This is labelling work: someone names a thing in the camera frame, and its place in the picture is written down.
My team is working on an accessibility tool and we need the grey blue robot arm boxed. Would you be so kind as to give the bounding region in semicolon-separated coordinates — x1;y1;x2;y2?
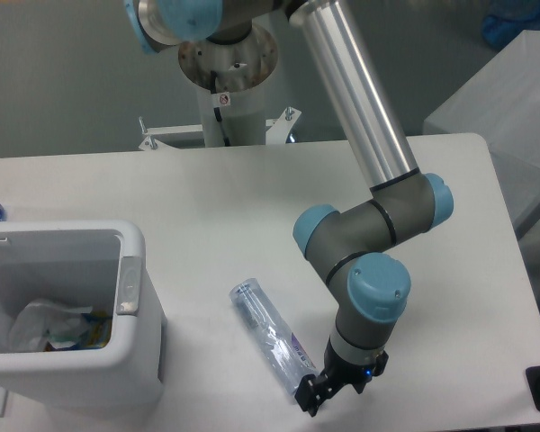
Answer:
123;1;454;415

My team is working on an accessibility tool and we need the white plastic trash can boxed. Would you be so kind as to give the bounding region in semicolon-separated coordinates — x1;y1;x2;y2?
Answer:
0;220;167;408

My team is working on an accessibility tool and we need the blue plastic bag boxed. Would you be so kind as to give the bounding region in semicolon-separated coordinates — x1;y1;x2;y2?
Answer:
481;1;540;50

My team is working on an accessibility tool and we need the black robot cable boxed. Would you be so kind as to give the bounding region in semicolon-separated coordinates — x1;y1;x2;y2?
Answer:
209;69;232;148

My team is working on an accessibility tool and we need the grey translucent storage box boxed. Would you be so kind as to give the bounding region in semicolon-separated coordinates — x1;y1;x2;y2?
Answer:
423;31;540;238

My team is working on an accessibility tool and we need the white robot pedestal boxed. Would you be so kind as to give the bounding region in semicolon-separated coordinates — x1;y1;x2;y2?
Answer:
178;22;278;148

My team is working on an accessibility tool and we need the blue yellow snack package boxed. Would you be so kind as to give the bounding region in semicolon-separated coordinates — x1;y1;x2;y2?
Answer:
44;313;113;352

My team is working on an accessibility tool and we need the white metal base frame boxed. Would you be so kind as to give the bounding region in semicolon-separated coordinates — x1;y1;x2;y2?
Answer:
138;106;302;151

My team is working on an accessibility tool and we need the clear plastic water bottle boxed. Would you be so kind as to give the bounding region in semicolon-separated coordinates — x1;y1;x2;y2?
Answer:
229;278;318;396

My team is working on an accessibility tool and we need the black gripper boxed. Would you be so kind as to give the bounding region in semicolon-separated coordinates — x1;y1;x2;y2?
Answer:
295;337;389;417

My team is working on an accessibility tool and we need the clear plastic wrapper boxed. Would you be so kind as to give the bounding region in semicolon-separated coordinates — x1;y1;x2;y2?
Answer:
7;299;93;353

